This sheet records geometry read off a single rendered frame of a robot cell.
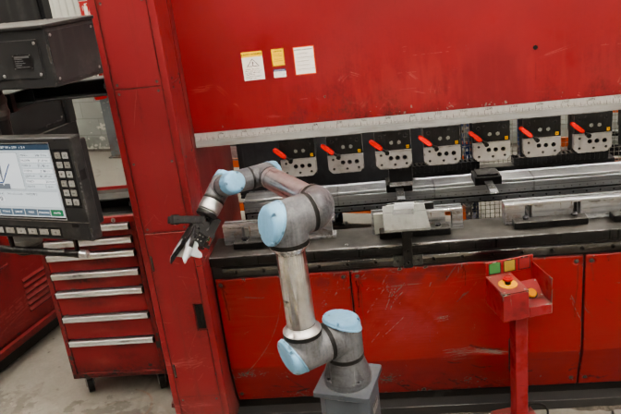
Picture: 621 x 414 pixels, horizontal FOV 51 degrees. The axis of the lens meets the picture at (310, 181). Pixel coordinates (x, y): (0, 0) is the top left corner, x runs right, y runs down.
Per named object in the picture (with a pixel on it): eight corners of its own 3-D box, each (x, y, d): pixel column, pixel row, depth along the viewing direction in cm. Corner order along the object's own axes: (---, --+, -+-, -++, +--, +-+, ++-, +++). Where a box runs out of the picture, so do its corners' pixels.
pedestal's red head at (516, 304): (503, 322, 248) (502, 280, 242) (485, 302, 263) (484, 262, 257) (552, 313, 250) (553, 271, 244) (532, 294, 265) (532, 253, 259)
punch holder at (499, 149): (473, 162, 270) (472, 123, 265) (469, 155, 278) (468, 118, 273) (510, 159, 268) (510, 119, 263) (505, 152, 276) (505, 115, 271)
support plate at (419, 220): (384, 233, 258) (383, 230, 257) (382, 208, 282) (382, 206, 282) (430, 229, 256) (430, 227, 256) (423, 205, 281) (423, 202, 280)
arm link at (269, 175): (350, 188, 185) (270, 152, 225) (318, 198, 180) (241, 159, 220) (354, 225, 189) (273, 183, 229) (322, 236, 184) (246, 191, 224)
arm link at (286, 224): (339, 366, 196) (318, 196, 180) (297, 386, 189) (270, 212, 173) (319, 350, 206) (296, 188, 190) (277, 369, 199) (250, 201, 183)
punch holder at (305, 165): (282, 177, 278) (277, 140, 273) (285, 171, 286) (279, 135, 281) (317, 175, 277) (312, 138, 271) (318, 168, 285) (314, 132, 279)
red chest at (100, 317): (78, 400, 342) (30, 225, 310) (112, 346, 389) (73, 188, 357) (170, 395, 337) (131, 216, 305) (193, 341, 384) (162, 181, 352)
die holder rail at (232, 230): (225, 245, 292) (222, 225, 289) (227, 239, 298) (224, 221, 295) (335, 237, 287) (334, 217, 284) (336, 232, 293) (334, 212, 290)
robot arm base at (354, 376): (365, 395, 198) (362, 368, 195) (318, 390, 203) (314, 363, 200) (376, 366, 212) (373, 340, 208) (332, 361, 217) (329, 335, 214)
